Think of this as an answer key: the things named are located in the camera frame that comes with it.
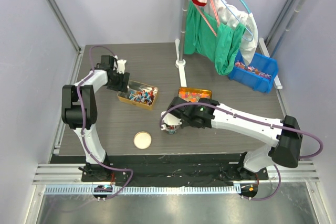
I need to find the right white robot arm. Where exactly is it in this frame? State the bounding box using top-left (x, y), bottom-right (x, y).
top-left (160, 97), bottom-right (303, 179)

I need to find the clear glass jar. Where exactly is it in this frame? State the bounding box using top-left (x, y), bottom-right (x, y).
top-left (165, 125), bottom-right (180, 134)

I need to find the blue plastic bin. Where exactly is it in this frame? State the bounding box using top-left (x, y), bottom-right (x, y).
top-left (228, 51), bottom-right (279, 93)

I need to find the green cloth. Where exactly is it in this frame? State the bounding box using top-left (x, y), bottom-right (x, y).
top-left (184, 1), bottom-right (245, 76)

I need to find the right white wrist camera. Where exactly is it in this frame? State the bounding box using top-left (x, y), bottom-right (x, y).
top-left (161, 111), bottom-right (182, 131)

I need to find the white slotted cable duct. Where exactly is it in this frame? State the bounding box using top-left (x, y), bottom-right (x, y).
top-left (44, 184), bottom-right (241, 196)

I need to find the round wooden jar lid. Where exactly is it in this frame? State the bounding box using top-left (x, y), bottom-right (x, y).
top-left (133, 131), bottom-right (152, 150)

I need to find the white cloth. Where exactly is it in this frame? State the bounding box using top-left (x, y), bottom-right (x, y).
top-left (206, 0), bottom-right (259, 65)

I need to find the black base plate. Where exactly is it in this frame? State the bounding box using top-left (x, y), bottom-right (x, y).
top-left (80, 154), bottom-right (268, 187)

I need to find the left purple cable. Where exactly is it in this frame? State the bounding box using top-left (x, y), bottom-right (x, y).
top-left (76, 45), bottom-right (134, 200)

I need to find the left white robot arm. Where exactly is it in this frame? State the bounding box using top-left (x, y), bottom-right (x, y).
top-left (61, 55), bottom-right (130, 182)

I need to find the gold tin of gummy candies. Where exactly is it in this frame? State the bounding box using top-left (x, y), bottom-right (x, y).
top-left (178, 87), bottom-right (212, 102)

